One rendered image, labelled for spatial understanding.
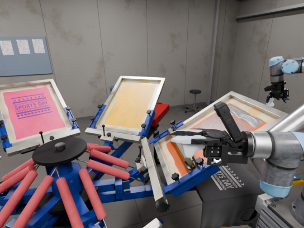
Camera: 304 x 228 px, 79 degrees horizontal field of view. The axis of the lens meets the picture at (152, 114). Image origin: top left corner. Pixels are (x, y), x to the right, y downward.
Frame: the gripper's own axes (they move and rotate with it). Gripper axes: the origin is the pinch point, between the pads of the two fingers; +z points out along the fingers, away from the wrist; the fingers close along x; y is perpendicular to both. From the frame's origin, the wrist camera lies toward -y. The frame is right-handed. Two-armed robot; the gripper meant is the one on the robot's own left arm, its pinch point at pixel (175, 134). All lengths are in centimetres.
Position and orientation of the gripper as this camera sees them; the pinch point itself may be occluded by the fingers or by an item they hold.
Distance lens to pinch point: 53.4
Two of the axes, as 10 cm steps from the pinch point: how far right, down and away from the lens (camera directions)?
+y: 0.0, 9.7, 2.2
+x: 1.0, -2.2, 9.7
